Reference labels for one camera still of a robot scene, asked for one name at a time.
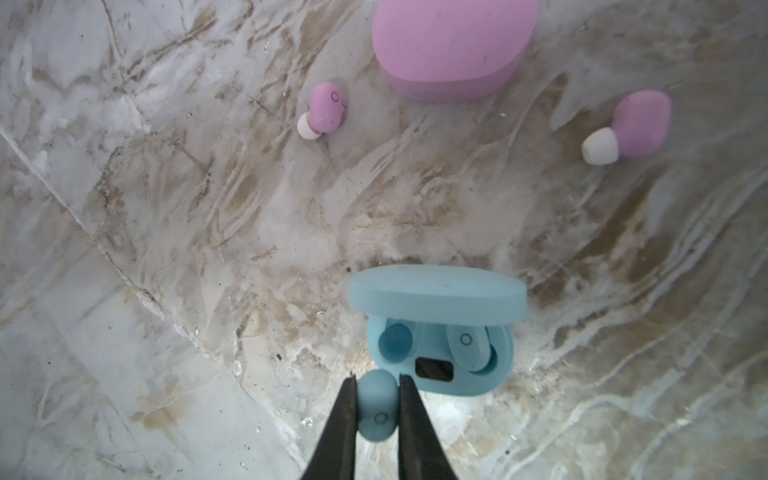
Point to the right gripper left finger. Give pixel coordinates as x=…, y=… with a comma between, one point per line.
x=335, y=454

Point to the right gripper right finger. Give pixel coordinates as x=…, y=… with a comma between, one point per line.
x=420, y=454

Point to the pink earbud right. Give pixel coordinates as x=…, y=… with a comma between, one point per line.
x=639, y=128

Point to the blue earbud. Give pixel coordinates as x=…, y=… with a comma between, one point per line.
x=377, y=405
x=470, y=348

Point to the blue earbud charging case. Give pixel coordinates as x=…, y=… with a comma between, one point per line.
x=409, y=307

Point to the pink earbud left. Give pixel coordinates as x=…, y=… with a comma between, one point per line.
x=326, y=112

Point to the pink earbud charging case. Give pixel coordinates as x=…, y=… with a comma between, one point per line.
x=451, y=50

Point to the pink earbud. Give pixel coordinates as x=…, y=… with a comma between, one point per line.
x=639, y=128
x=326, y=112

